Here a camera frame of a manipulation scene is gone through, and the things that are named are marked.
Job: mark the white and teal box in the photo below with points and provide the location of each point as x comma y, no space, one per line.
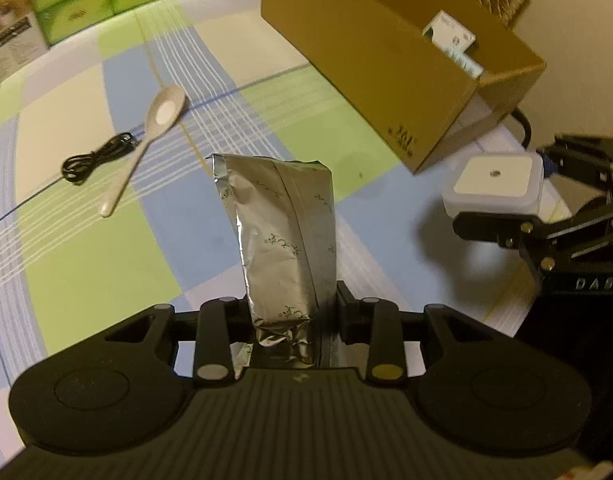
451,35

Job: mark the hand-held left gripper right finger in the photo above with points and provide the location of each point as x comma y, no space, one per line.
342,310

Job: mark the white plastic spoon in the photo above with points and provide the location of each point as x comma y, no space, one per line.
161,110

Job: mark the white picture box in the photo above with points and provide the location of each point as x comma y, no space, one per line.
11,30

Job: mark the white square device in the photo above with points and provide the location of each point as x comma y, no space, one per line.
493,180

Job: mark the plaid cloth covered desktop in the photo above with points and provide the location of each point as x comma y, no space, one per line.
111,260

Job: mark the silver foil bag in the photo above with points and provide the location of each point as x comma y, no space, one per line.
281,250

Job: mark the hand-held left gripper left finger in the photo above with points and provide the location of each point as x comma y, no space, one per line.
215,340

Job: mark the brown cardboard box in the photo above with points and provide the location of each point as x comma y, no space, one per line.
386,60

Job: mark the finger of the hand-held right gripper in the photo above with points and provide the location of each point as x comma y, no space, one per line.
506,227
581,155

